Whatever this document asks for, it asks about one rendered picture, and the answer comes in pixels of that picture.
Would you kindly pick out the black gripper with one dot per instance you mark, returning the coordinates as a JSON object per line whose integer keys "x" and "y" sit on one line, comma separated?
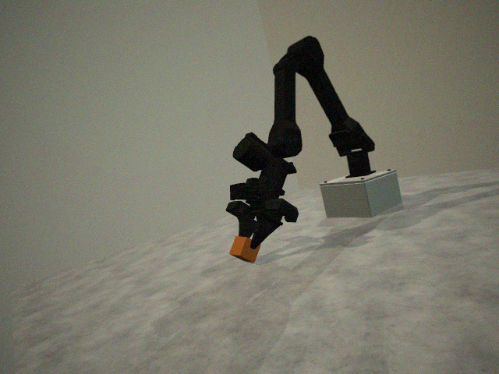
{"x": 268, "y": 214}

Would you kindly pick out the orange block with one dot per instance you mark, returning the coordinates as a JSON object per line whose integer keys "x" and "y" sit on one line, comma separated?
{"x": 241, "y": 249}

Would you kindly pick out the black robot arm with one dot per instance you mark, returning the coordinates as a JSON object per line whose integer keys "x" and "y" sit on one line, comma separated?
{"x": 307, "y": 59}

